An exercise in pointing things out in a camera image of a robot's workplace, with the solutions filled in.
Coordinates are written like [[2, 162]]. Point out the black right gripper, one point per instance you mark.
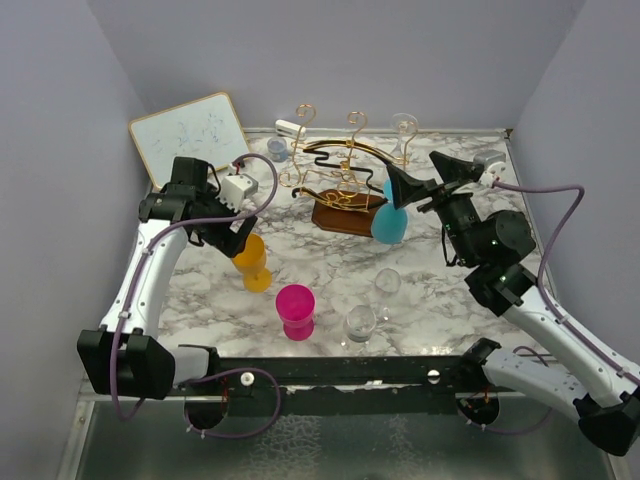
[[406, 187]]

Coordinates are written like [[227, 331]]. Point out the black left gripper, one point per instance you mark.
[[227, 240]]

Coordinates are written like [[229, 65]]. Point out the yellow plastic wine glass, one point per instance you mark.
[[251, 263]]

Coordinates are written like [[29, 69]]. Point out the blue plastic wine glass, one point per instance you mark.
[[389, 224]]

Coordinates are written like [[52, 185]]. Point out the clear wine glass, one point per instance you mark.
[[405, 126]]

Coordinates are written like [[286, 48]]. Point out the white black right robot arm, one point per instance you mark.
[[599, 390]]

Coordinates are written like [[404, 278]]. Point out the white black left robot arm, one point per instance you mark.
[[123, 354]]

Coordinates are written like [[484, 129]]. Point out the pink plastic wine glass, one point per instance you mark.
[[295, 306]]

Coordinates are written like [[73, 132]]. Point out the small clear blue cup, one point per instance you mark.
[[277, 148]]

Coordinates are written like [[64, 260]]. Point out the small whiteboard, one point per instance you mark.
[[207, 128]]

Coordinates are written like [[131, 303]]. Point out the white whiteboard eraser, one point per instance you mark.
[[289, 129]]

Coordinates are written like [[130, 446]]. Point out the clear glass near front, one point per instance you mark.
[[363, 327]]

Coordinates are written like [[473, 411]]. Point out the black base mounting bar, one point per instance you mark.
[[330, 386]]

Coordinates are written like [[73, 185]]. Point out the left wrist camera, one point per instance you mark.
[[235, 189]]

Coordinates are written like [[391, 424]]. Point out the gold wire wine glass rack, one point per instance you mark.
[[332, 159]]

